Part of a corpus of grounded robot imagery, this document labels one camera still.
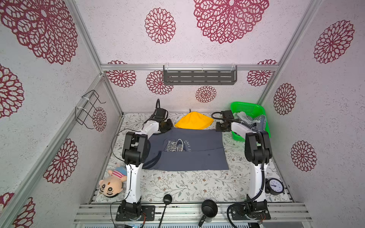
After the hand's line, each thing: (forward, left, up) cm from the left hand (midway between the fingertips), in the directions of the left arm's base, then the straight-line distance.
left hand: (173, 126), depth 105 cm
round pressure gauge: (-42, -59, -2) cm, 72 cm away
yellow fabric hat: (+8, -16, -4) cm, 19 cm away
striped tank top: (+1, -62, +2) cm, 62 cm away
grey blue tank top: (-16, -10, -6) cm, 20 cm away
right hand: (+2, -34, -1) cm, 34 cm away
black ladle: (-48, +1, -3) cm, 49 cm away
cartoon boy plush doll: (-43, +30, +5) cm, 53 cm away
